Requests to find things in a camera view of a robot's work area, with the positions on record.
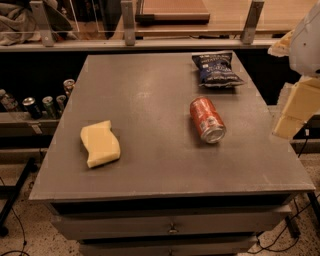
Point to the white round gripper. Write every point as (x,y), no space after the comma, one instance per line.
(306,50)

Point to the red coke can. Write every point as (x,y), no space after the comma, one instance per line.
(206,119)

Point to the red can on shelf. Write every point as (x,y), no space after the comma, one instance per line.
(68,85)

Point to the silver can on shelf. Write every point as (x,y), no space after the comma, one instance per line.
(61,101)

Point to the green can on shelf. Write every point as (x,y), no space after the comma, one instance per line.
(49,107)

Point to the dark blue can on shelf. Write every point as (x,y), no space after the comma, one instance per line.
(32,107)

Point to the dark blue chip bag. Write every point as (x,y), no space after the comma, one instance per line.
(215,69)

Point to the grey drawer cabinet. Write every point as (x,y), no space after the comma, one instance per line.
(219,196)

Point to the wooden board behind glass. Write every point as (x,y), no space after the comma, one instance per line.
(149,11)

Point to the yellow sponge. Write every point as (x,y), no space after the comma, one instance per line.
(101,144)

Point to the grey cloth behind glass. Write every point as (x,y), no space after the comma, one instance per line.
(18,26)

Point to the plastic bottle on shelf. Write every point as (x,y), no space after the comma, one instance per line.
(9,102)

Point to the black stand leg left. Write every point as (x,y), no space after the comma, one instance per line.
(9,193)

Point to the right metal glass bracket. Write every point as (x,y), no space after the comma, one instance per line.
(249,30)

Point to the metal glass bracket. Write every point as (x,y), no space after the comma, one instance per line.
(128,22)
(249,30)
(40,16)

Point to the middle metal glass bracket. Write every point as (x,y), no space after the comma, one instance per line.
(128,22)

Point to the top drawer metal handle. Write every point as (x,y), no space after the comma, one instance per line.
(173,229)

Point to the left metal glass bracket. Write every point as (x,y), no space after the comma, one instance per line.
(40,16)

